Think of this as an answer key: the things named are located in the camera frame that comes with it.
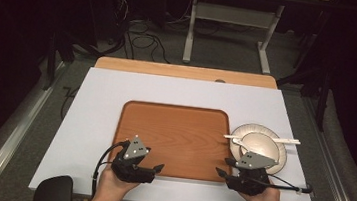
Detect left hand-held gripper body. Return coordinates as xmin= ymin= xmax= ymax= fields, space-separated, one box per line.
xmin=109 ymin=133 xmax=160 ymax=186

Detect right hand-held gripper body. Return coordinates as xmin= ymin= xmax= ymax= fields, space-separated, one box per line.
xmin=223 ymin=149 xmax=279 ymax=199

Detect white plastic spoon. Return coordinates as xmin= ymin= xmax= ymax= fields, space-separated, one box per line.
xmin=230 ymin=137 xmax=251 ymax=150

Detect wooden tray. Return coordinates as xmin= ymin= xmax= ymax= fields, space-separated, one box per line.
xmin=107 ymin=98 xmax=239 ymax=185

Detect white paper bowl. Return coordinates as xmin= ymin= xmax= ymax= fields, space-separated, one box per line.
xmin=238 ymin=130 xmax=283 ymax=162

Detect white paper plate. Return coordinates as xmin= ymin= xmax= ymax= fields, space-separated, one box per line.
xmin=226 ymin=120 xmax=291 ymax=177

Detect white chopsticks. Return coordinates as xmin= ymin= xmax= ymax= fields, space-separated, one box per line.
xmin=223 ymin=131 xmax=302 ymax=148

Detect person's left hand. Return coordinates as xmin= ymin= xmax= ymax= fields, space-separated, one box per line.
xmin=95 ymin=164 xmax=143 ymax=201

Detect white table board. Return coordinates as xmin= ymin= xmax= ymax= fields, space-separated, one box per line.
xmin=27 ymin=61 xmax=331 ymax=201

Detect wooden table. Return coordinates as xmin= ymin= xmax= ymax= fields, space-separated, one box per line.
xmin=93 ymin=55 xmax=280 ymax=91

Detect black stand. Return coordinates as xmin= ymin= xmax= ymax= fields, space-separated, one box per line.
xmin=272 ymin=10 xmax=344 ymax=134
xmin=35 ymin=29 xmax=81 ymax=95

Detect left hand-held gripper cable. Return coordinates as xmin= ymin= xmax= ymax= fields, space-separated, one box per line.
xmin=90 ymin=137 xmax=130 ymax=201

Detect hand-held gripper cable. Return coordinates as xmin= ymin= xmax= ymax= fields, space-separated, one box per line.
xmin=251 ymin=172 xmax=315 ymax=197
xmin=90 ymin=137 xmax=130 ymax=201

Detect right hand-held gripper cable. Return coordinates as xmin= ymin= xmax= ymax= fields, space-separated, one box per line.
xmin=251 ymin=172 xmax=315 ymax=197

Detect metal floor rail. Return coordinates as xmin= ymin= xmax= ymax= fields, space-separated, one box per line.
xmin=290 ymin=92 xmax=357 ymax=201
xmin=0 ymin=54 xmax=68 ymax=201

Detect black floor cables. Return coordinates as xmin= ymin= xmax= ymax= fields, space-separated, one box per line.
xmin=104 ymin=0 xmax=179 ymax=66

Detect white metal desk frame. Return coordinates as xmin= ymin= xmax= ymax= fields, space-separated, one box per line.
xmin=181 ymin=0 xmax=288 ymax=77

